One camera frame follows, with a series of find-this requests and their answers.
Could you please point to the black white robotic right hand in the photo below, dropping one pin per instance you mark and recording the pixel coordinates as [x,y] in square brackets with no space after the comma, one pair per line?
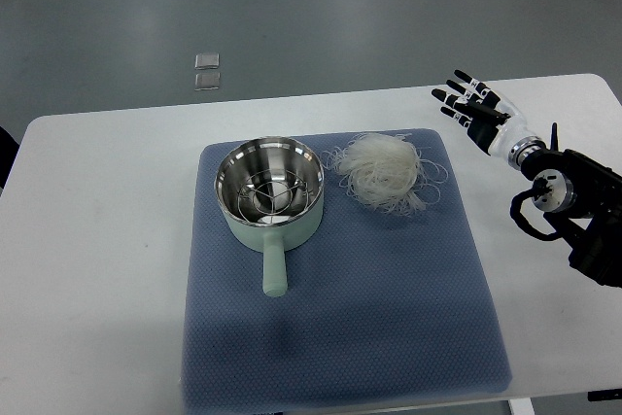
[491,121]

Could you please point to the mint green steel pot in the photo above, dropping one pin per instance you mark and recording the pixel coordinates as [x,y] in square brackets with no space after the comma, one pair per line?
[272,241]

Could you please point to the black object at left edge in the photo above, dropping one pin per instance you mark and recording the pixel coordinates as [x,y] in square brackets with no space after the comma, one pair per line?
[8,153]

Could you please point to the blue textured table mat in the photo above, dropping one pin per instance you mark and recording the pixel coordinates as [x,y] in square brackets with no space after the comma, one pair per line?
[379,307]

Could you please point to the white vermicelli noodle bundle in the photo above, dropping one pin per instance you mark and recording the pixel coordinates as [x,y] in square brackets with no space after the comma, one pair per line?
[386,173]

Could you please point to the white table leg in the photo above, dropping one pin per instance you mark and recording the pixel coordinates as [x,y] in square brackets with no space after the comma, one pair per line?
[521,406]

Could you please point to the round wire steamer rack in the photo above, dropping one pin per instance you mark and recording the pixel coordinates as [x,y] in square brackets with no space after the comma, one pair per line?
[272,197]

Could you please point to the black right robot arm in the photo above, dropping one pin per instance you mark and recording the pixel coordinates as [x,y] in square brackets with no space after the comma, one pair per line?
[573,198]

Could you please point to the upper metal floor plate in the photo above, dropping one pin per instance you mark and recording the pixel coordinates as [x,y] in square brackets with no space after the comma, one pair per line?
[207,60]

